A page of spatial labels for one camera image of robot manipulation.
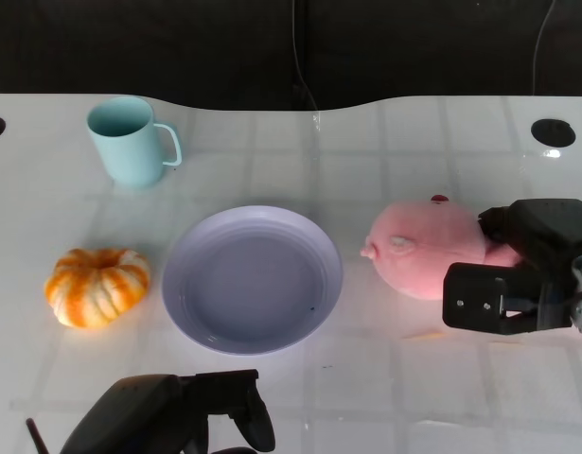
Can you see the pink plush doll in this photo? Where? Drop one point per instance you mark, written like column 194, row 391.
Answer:
column 423, row 246

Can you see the orange white pumpkin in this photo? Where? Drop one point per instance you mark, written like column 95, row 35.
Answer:
column 96, row 288

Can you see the mint green mug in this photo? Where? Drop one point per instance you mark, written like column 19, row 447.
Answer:
column 129, row 151

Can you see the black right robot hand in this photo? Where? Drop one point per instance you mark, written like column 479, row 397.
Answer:
column 546, row 232

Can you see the black backdrop cloth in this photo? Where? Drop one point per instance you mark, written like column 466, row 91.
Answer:
column 177, row 47

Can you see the lavender plate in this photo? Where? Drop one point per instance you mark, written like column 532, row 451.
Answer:
column 252, row 284

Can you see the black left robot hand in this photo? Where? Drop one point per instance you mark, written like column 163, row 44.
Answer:
column 144, row 411

